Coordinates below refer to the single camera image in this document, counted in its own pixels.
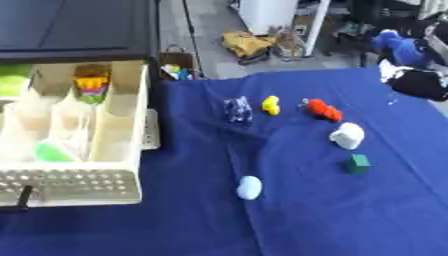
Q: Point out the pale compartment drawer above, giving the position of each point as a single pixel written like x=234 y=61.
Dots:
x=111 y=133

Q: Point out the yellow toy duck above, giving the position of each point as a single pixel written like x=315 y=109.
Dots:
x=270 y=105

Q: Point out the green cube block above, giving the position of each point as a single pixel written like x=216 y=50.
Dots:
x=358 y=163

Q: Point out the pale blue oval toy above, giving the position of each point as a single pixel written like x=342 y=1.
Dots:
x=249 y=187

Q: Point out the lime green soft toy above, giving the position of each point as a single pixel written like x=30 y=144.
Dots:
x=11 y=80

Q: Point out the orange red soft toy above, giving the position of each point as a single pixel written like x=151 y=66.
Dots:
x=324 y=109

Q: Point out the white appliance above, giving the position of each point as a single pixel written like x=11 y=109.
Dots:
x=267 y=15

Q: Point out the white post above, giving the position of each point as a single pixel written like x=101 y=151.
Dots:
x=315 y=26

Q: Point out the multicoloured striped toy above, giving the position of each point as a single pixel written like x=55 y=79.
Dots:
x=92 y=83

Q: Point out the green round toy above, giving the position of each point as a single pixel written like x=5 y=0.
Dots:
x=51 y=152

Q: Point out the brown box with toys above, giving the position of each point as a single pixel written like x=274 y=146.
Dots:
x=177 y=66

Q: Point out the yellow bag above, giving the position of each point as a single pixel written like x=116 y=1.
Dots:
x=245 y=44

